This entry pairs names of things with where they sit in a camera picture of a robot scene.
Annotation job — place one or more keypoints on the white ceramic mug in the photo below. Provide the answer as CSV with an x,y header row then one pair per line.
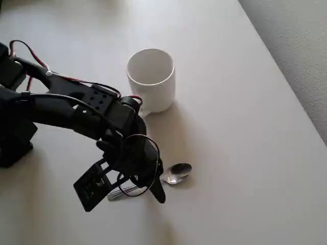
x,y
155,94

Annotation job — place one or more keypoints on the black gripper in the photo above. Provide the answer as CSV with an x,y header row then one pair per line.
x,y
152,170

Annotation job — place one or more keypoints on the metal spoon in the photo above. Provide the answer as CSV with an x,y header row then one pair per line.
x,y
178,171

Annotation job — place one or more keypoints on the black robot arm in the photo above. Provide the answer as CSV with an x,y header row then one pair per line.
x,y
64,102

